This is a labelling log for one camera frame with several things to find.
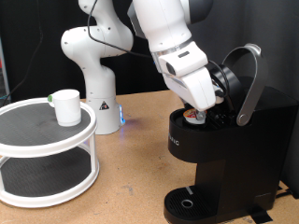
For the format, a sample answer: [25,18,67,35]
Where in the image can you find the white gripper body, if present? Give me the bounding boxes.
[163,65,218,112]

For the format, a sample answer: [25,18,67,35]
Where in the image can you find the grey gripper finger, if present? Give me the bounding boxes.
[195,109,207,122]

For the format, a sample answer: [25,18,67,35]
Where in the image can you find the orange-lidded coffee pod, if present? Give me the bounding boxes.
[182,108,206,125]

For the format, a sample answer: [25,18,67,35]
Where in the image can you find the black Keurig coffee machine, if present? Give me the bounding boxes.
[163,43,299,224]

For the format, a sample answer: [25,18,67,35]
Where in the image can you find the white mug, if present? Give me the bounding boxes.
[47,89,82,128]

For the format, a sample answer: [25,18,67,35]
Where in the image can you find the black curtain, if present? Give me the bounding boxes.
[0,0,181,104]

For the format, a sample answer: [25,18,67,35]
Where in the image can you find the grey partition panel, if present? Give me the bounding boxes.
[186,0,299,200]

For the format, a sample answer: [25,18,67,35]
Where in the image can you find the black tape strip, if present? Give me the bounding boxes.
[247,204,274,224]

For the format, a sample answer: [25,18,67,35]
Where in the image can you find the white two-tier turntable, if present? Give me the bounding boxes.
[0,97,101,209]

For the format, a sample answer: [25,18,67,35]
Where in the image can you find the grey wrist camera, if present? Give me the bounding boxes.
[210,77,226,105]

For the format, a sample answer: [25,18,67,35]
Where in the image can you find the black power cord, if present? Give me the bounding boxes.
[275,186,295,200]

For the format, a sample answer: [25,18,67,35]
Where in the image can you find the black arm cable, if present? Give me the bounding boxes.
[86,0,235,110]

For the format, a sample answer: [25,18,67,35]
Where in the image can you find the black hanging cable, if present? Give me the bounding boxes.
[0,0,45,106]

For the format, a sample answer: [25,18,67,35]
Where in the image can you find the grey metal rack post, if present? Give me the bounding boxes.
[0,36,12,104]

